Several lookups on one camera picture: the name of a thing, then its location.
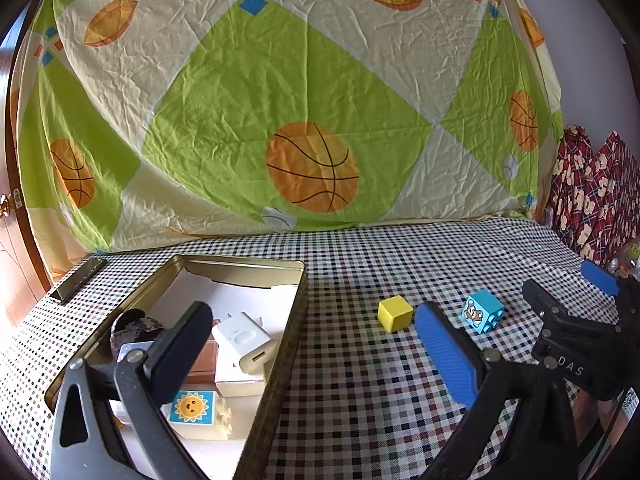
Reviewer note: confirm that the small yellow smiley toy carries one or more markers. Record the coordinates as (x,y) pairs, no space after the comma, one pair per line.
(634,250)

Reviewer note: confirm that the brown wooden door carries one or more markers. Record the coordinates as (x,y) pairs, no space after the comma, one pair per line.
(15,270)

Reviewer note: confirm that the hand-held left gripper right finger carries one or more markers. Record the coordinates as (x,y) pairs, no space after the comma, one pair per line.
(445,355)

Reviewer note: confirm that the blue toy building block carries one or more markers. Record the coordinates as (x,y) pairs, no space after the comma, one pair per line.
(482,307)

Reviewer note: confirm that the brass door knob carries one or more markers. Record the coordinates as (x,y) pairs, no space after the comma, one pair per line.
(3,205)

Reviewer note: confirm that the white charger plug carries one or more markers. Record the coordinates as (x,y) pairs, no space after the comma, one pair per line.
(240,340)

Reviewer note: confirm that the dark mobile phone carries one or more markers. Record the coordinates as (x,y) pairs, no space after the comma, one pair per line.
(77,281)

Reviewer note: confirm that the green basketball print bedsheet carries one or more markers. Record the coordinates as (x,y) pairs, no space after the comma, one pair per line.
(300,60)

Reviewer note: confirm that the red plaid teddy bear cloth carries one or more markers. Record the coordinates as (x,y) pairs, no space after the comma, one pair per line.
(600,185)

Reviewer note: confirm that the white sun picture block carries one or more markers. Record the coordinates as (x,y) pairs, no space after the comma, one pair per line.
(192,407)

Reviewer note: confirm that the checkered tablecloth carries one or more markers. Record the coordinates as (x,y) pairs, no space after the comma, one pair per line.
(360,385)

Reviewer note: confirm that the dark brown round object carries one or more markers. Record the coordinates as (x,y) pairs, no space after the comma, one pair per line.
(130,327)

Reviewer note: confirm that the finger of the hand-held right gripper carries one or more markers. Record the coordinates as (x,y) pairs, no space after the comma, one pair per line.
(547,307)
(600,277)

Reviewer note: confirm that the plain yellow cube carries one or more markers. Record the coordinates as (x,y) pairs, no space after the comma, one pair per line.
(395,315)

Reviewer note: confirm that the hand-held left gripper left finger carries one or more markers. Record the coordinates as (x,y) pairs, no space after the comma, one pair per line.
(185,345)

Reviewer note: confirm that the clear plastic box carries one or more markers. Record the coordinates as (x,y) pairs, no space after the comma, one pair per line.
(235,382)

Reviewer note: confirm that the gold rectangular tin box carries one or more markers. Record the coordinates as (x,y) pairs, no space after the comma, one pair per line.
(280,360)

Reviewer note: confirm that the white paper liner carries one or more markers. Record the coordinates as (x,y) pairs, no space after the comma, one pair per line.
(225,300)

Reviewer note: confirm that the brown wooden block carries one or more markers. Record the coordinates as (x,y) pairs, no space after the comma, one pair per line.
(205,360)

